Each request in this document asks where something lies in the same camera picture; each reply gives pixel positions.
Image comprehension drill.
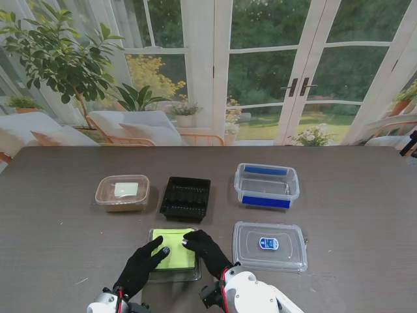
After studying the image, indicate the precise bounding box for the printed sunroom backdrop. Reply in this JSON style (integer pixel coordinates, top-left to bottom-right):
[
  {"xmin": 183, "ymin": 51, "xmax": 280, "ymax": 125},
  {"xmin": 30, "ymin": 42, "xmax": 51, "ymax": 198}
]
[{"xmin": 0, "ymin": 0, "xmax": 417, "ymax": 164}]

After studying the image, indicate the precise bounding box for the clear plastic lid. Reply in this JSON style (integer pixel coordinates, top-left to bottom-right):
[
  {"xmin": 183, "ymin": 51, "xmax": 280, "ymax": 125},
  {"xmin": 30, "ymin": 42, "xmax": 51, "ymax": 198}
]
[{"xmin": 232, "ymin": 220, "xmax": 309, "ymax": 273}]

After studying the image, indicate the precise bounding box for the clear lid with white label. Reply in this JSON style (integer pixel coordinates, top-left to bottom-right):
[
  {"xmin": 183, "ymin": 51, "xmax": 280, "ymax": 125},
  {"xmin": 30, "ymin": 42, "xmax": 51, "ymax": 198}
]
[{"xmin": 94, "ymin": 175, "xmax": 151, "ymax": 205}]

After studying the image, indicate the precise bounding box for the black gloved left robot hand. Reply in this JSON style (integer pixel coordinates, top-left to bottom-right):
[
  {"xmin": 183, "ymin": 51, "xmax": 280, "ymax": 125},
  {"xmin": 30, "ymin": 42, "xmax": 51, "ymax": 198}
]
[{"xmin": 113, "ymin": 236, "xmax": 171, "ymax": 299}]

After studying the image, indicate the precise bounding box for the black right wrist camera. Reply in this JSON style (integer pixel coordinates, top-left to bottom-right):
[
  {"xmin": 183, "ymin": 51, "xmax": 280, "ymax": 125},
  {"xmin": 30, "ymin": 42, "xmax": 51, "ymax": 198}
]
[{"xmin": 199, "ymin": 282, "xmax": 225, "ymax": 309}]

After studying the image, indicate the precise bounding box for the clear lid with green sticker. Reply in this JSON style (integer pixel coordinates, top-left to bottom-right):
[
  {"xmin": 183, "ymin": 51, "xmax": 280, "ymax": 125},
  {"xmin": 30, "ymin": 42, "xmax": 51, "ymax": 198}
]
[{"xmin": 148, "ymin": 227, "xmax": 202, "ymax": 283}]

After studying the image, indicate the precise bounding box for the brown kraft paper container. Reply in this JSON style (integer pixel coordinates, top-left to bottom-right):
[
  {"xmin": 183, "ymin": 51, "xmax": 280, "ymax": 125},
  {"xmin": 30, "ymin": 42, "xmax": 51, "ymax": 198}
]
[{"xmin": 94, "ymin": 175, "xmax": 151, "ymax": 213}]

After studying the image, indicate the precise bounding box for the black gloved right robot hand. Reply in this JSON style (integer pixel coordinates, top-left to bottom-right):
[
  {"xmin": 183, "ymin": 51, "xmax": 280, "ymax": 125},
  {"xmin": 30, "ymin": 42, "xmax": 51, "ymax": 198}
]
[{"xmin": 181, "ymin": 230, "xmax": 234, "ymax": 280}]

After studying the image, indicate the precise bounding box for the red cable on right arm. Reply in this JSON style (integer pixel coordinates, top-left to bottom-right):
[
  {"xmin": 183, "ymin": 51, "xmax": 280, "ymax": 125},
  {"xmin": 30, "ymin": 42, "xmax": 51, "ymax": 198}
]
[{"xmin": 219, "ymin": 269, "xmax": 228, "ymax": 313}]

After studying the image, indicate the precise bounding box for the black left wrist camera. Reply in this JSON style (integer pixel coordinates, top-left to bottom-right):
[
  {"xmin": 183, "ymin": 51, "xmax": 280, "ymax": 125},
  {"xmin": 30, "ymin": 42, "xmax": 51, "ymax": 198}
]
[{"xmin": 128, "ymin": 301, "xmax": 151, "ymax": 313}]

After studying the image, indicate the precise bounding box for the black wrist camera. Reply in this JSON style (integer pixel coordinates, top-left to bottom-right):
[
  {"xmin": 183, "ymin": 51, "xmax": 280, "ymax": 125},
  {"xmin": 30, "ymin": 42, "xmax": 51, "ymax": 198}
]
[
  {"xmin": 199, "ymin": 282, "xmax": 225, "ymax": 309},
  {"xmin": 128, "ymin": 301, "xmax": 151, "ymax": 313}
]

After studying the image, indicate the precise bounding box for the black plastic tray container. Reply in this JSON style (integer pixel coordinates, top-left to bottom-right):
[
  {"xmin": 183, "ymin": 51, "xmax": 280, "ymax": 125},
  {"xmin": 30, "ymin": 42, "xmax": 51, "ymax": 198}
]
[{"xmin": 159, "ymin": 176, "xmax": 212, "ymax": 224}]

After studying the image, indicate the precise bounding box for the black tripod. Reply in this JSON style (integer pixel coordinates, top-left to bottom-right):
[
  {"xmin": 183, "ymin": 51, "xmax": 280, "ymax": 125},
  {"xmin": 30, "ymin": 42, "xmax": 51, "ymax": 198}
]
[{"xmin": 399, "ymin": 130, "xmax": 417, "ymax": 157}]

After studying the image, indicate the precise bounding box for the clear container with blue clips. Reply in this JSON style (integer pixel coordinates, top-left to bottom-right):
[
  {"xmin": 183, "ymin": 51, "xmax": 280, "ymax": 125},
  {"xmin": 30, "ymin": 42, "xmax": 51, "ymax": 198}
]
[{"xmin": 234, "ymin": 162, "xmax": 300, "ymax": 211}]

